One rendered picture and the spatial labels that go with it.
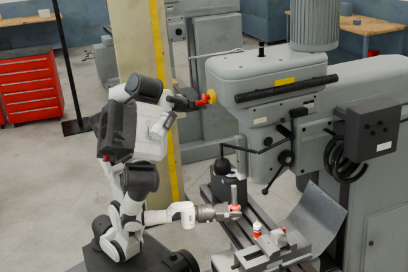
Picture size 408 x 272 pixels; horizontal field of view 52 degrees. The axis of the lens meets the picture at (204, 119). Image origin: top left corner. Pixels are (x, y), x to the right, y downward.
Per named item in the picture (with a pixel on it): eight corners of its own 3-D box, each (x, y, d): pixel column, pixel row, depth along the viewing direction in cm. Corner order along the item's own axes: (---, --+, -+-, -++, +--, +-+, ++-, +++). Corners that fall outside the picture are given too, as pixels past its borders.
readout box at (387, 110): (357, 165, 161) (362, 115, 152) (342, 155, 169) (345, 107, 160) (399, 153, 167) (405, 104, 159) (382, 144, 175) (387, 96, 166)
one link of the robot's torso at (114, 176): (110, 221, 235) (91, 145, 219) (136, 207, 245) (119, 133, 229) (124, 231, 224) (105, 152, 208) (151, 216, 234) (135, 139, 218)
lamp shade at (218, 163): (210, 173, 176) (209, 159, 173) (219, 164, 181) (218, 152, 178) (226, 176, 172) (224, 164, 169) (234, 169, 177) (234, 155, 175)
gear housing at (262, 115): (249, 131, 169) (248, 108, 165) (224, 110, 190) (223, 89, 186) (320, 113, 179) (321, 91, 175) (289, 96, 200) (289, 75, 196)
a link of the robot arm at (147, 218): (167, 229, 203) (126, 232, 202) (166, 210, 210) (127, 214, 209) (165, 217, 195) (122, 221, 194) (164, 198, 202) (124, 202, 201)
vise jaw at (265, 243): (269, 260, 189) (269, 254, 187) (255, 243, 199) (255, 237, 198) (280, 256, 191) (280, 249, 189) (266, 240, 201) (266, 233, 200)
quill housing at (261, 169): (256, 193, 184) (255, 127, 171) (236, 171, 202) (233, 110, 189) (294, 182, 190) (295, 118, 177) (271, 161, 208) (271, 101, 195)
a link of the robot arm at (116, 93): (98, 108, 212) (127, 101, 197) (99, 83, 214) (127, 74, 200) (117, 112, 220) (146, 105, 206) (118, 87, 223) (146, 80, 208)
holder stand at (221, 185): (229, 211, 235) (227, 181, 227) (211, 192, 253) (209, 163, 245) (248, 204, 240) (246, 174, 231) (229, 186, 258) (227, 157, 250)
